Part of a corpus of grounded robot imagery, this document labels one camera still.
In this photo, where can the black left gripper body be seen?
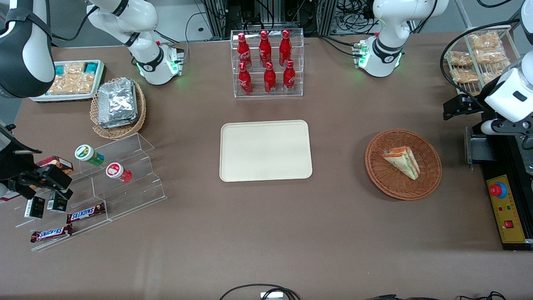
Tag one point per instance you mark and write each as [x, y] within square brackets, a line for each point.
[471, 103]

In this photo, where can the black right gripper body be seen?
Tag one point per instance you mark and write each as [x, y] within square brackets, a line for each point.
[14, 164]

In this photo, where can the triangle sandwich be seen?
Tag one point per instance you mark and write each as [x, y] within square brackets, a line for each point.
[404, 162]

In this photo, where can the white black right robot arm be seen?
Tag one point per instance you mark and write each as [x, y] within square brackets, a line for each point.
[25, 54]

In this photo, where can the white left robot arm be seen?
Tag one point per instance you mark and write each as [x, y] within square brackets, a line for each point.
[387, 25]

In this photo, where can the black machine with tray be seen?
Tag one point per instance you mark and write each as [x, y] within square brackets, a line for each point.
[495, 166]

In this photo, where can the white rectangular snack tray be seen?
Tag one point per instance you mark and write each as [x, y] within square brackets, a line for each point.
[62, 98]

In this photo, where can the light tan wicker basket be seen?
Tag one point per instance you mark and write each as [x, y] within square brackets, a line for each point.
[120, 132]

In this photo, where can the brown round wicker basket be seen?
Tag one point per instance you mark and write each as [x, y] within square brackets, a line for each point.
[395, 183]

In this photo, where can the beige plastic tray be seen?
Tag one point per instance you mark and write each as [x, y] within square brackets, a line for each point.
[266, 150]

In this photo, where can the red brown chocolate box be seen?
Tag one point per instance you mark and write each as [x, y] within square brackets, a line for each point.
[56, 161]

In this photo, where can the small black box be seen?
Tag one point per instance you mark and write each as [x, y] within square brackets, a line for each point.
[57, 203]
[34, 207]

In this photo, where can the clear bag of snacks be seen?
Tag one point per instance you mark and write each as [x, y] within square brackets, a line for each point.
[493, 74]
[460, 59]
[485, 40]
[490, 56]
[464, 76]

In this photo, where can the green lidded snack cup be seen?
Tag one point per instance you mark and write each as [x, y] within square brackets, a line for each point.
[86, 153]

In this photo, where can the brown Snickers bar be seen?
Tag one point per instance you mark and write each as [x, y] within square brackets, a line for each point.
[85, 213]
[51, 233]

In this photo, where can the red lidded snack cup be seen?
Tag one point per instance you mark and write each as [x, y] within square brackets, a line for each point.
[116, 171]

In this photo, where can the clear acrylic stepped stand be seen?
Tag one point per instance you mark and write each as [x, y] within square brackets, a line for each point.
[137, 183]

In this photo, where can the red emergency stop button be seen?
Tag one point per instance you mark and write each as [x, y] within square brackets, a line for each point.
[497, 190]

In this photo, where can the silver foil packet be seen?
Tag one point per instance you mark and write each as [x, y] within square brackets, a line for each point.
[125, 124]
[116, 100]

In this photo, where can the beige cracker packet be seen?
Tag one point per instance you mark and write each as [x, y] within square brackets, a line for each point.
[70, 84]
[75, 68]

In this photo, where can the yellow control panel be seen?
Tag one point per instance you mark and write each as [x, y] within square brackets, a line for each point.
[510, 208]

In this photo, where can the teal snack packet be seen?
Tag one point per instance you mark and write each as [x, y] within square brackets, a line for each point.
[60, 69]
[90, 67]

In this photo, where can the red cola bottle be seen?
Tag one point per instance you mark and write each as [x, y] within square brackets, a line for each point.
[245, 80]
[243, 52]
[265, 49]
[285, 49]
[289, 77]
[270, 79]

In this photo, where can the clear acrylic bottle rack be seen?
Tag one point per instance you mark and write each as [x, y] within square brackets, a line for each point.
[255, 91]

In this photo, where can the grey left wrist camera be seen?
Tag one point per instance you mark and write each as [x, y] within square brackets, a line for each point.
[493, 127]

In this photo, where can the grey metal bracket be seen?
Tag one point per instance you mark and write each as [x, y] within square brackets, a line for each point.
[479, 146]

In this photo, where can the aluminium frame rack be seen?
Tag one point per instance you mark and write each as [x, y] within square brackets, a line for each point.
[270, 14]

